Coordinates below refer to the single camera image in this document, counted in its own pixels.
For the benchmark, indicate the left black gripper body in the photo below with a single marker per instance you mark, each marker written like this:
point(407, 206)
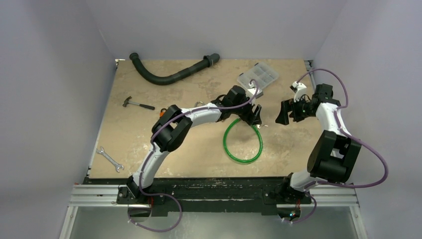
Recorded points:
point(244, 111)

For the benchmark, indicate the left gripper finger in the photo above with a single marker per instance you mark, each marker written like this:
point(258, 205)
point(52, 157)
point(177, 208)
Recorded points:
point(250, 121)
point(256, 115)

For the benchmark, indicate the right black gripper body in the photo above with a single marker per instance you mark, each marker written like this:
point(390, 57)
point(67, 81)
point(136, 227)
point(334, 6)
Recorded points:
point(290, 111)

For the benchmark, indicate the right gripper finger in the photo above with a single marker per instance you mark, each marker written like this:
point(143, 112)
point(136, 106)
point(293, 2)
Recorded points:
point(282, 119)
point(285, 107)

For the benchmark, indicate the green cable lock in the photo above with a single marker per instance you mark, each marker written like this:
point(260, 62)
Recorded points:
point(242, 144)

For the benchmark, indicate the large brass padlock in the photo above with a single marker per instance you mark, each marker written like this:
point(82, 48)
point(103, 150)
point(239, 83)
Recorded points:
point(199, 104)

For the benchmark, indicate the orange black padlock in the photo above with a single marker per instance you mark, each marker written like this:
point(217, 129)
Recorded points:
point(162, 111)

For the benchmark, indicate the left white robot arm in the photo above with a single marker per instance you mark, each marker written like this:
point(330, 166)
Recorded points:
point(172, 127)

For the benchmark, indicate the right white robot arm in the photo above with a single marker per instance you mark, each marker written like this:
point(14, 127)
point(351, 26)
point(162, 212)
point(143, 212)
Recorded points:
point(334, 155)

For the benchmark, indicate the clear plastic organizer box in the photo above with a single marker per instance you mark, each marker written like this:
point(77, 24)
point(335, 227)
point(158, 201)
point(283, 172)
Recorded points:
point(262, 73)

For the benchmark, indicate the small black hammer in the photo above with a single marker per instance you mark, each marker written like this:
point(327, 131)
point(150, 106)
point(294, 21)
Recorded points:
point(128, 101)

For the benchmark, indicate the silver open-end wrench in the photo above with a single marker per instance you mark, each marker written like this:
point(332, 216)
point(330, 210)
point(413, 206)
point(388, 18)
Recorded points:
point(117, 166)

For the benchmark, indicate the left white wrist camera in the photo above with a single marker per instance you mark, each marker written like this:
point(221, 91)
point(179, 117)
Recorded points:
point(254, 92)

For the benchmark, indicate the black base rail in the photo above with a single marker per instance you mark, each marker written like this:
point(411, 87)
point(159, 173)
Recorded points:
point(209, 195)

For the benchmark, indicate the aluminium frame rail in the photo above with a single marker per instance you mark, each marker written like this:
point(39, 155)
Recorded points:
point(94, 196)

